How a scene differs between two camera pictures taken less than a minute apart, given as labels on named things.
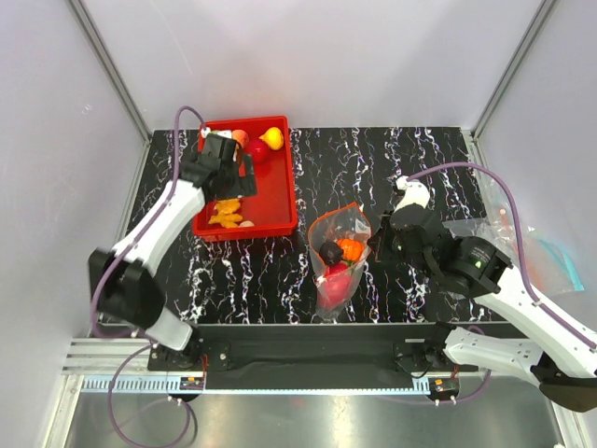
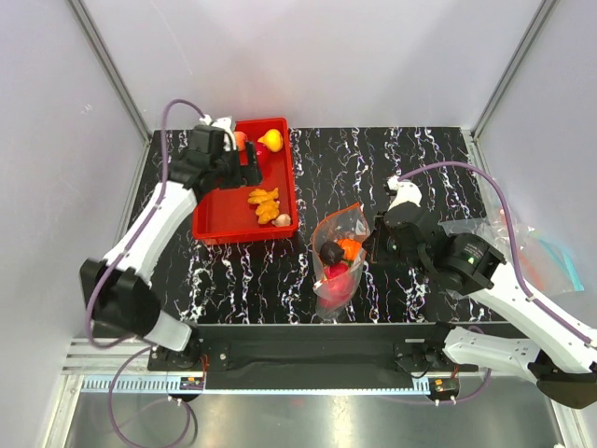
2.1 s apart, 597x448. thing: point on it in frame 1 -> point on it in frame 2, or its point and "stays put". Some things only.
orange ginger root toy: [226, 216] -> [268, 207]
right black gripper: [380, 241] stays put
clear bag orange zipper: [340, 245] stays put
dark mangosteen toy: [330, 253] stays put
